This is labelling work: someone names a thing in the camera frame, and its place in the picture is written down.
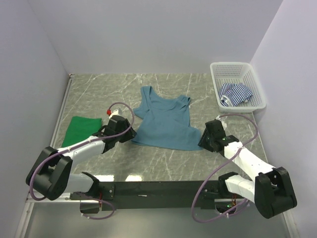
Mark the black base beam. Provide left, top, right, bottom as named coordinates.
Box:
left=69, top=180, right=246, bottom=214

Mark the striped tank top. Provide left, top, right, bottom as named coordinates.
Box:
left=218, top=83, right=253, bottom=107

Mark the aluminium rail frame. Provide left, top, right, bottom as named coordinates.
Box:
left=16, top=73, right=290, bottom=238

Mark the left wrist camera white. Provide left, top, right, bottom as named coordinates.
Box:
left=106, top=109, right=122, bottom=119

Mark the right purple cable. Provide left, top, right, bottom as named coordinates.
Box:
left=192, top=113, right=260, bottom=224

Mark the green tank top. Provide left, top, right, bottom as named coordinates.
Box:
left=61, top=116, right=102, bottom=147

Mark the blue tank top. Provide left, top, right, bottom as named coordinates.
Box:
left=132, top=86, right=202, bottom=151

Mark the white plastic basket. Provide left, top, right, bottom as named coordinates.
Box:
left=210, top=62, right=266, bottom=113

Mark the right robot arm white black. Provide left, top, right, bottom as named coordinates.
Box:
left=199, top=119, right=297, bottom=219

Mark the purple cable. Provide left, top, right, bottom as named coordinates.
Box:
left=192, top=113, right=260, bottom=224
left=28, top=102, right=136, bottom=220

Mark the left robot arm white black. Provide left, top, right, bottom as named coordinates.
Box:
left=26, top=115, right=137, bottom=201

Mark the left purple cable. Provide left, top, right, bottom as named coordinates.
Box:
left=28, top=102, right=136, bottom=220

